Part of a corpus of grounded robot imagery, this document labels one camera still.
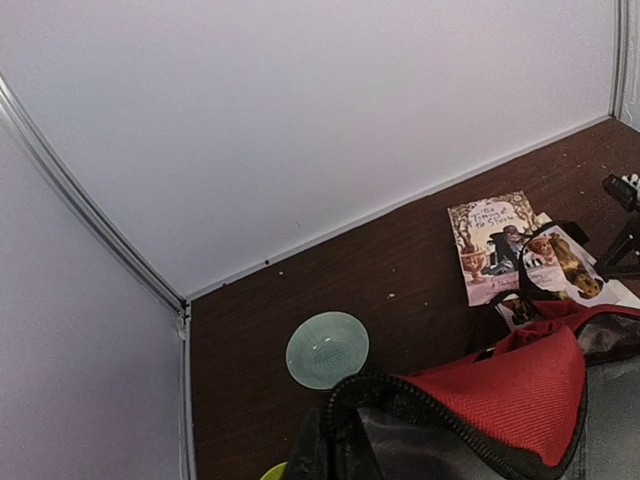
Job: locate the light blue ceramic bowl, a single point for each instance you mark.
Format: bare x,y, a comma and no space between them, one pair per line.
327,348

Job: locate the left aluminium frame post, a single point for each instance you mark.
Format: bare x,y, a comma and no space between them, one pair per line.
82,205

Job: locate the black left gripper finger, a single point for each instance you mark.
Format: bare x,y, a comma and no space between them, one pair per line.
621,259

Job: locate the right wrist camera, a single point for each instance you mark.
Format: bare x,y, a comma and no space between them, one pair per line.
624,190

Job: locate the right aluminium frame post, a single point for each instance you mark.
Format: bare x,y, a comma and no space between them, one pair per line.
624,101

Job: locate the white dog cover book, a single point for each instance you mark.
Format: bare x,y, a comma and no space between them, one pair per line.
553,265

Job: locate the illustrated Taming Shrew book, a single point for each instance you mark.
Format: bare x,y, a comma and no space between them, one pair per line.
487,234

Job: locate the aluminium frame post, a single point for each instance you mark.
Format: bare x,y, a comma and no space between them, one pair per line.
624,101
82,205

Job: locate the lime green bowl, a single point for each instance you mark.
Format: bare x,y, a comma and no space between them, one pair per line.
275,473

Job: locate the red student backpack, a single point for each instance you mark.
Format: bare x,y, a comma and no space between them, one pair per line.
556,399

